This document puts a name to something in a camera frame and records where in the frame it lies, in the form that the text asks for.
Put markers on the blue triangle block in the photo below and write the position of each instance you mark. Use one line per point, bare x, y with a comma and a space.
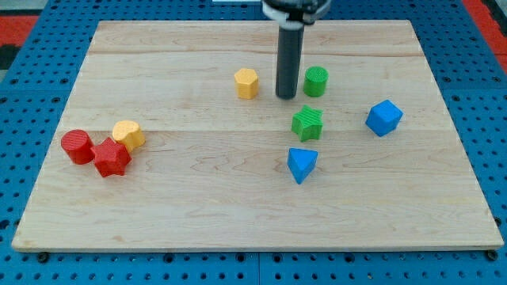
301, 163

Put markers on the blue cube block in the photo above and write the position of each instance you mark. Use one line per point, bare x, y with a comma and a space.
383, 117

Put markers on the wooden board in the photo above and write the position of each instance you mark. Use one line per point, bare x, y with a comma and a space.
213, 176

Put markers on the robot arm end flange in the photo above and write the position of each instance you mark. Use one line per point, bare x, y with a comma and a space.
293, 14

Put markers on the red cylinder block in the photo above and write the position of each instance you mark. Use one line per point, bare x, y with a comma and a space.
77, 145

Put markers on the red star block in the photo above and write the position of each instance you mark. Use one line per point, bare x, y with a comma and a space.
110, 158

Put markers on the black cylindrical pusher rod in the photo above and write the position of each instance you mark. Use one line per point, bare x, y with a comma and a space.
289, 49

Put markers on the yellow heart block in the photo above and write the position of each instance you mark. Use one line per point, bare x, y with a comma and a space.
129, 134

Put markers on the yellow hexagon block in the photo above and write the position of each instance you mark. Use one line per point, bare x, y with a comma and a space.
246, 82

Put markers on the green star block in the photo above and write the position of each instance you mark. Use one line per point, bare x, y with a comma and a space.
307, 123

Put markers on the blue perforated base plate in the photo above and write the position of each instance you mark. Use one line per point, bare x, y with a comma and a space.
39, 81

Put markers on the green cylinder block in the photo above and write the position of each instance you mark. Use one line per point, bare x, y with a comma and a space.
315, 81

